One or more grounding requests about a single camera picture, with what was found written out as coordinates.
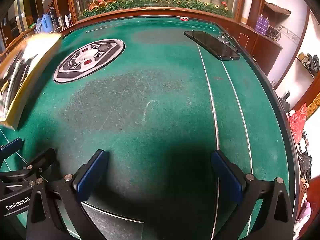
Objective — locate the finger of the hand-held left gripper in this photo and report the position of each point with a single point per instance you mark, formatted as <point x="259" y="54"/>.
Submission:
<point x="42" y="158"/>
<point x="11" y="146"/>

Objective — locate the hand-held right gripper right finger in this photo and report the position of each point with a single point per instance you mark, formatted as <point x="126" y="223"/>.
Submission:
<point x="225" y="177"/>

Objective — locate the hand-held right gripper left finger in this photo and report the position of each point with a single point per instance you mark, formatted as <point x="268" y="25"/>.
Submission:
<point x="91" y="177"/>

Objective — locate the yellow cardboard box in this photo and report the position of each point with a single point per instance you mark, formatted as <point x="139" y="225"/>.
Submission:
<point x="37" y="72"/>

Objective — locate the pink plush toy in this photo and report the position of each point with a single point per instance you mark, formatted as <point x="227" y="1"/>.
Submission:
<point x="303" y="215"/>

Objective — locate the red plastic bag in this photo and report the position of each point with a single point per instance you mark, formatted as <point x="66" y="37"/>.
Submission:
<point x="297" y="122"/>

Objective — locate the wooden chair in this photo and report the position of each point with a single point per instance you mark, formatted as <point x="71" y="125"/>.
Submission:
<point x="15" y="45"/>

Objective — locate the round table control panel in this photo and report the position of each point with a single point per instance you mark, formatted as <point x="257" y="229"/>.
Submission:
<point x="87" y="60"/>

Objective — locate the blue thermos jug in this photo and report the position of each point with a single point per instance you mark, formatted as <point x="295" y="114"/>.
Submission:
<point x="45" y="22"/>

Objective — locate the black smartphone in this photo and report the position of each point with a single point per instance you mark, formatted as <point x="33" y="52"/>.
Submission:
<point x="212" y="45"/>

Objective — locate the steel cup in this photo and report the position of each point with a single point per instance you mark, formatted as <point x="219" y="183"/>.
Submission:
<point x="60" y="21"/>

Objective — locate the wooden cabinet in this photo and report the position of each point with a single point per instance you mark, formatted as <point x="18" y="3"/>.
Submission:
<point x="262" y="47"/>

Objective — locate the small white bottle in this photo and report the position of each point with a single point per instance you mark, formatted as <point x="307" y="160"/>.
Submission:
<point x="66" y="20"/>

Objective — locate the dark thermos flask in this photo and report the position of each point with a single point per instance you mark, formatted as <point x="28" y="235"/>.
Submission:
<point x="52" y="15"/>

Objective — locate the thin-framed eyeglasses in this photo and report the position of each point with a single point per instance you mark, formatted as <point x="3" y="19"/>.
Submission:
<point x="226" y="38"/>

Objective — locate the black bag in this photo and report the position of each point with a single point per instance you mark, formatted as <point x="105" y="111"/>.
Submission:
<point x="312" y="62"/>

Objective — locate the small red white roll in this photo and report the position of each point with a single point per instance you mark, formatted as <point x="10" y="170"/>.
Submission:
<point x="184" y="18"/>

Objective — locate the dark brown wall shelf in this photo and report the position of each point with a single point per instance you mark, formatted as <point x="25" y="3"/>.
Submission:
<point x="277" y="10"/>

